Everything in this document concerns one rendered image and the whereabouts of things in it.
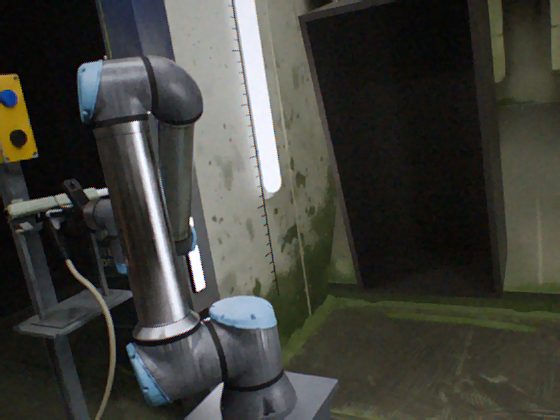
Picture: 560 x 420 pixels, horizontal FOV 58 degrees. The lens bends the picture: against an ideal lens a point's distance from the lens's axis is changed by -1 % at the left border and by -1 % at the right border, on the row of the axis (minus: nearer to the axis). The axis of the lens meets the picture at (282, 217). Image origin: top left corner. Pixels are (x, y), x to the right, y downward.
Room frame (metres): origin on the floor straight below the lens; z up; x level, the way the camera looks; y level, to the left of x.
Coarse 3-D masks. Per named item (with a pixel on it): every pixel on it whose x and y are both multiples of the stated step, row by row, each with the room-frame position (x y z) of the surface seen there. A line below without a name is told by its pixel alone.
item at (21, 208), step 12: (96, 192) 1.74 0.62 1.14; (12, 204) 1.53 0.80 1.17; (24, 204) 1.54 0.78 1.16; (36, 204) 1.57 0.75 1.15; (48, 204) 1.59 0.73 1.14; (60, 204) 1.63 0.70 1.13; (12, 216) 1.50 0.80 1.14; (24, 216) 1.53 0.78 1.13; (36, 216) 1.58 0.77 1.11; (48, 228) 1.57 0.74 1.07; (60, 228) 1.58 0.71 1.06; (60, 240) 1.56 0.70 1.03; (60, 252) 1.55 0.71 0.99
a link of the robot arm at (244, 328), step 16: (224, 304) 1.13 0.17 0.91; (240, 304) 1.12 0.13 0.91; (256, 304) 1.11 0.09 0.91; (208, 320) 1.09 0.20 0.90; (224, 320) 1.05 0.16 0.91; (240, 320) 1.04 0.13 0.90; (256, 320) 1.05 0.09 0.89; (272, 320) 1.09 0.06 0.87; (224, 336) 1.04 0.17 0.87; (240, 336) 1.04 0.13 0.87; (256, 336) 1.05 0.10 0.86; (272, 336) 1.08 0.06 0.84; (224, 352) 1.02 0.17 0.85; (240, 352) 1.03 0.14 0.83; (256, 352) 1.05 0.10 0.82; (272, 352) 1.07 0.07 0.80; (224, 368) 1.01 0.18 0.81; (240, 368) 1.03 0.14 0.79; (256, 368) 1.04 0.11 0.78; (272, 368) 1.06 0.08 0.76; (240, 384) 1.05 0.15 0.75; (256, 384) 1.04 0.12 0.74
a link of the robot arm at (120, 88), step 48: (96, 96) 1.01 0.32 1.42; (144, 96) 1.05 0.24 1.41; (96, 144) 1.05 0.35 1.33; (144, 144) 1.04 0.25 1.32; (144, 192) 1.02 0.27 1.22; (144, 240) 1.01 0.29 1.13; (144, 288) 1.00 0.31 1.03; (144, 336) 0.99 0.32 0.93; (192, 336) 1.01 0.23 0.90; (144, 384) 0.95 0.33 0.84; (192, 384) 0.99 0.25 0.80
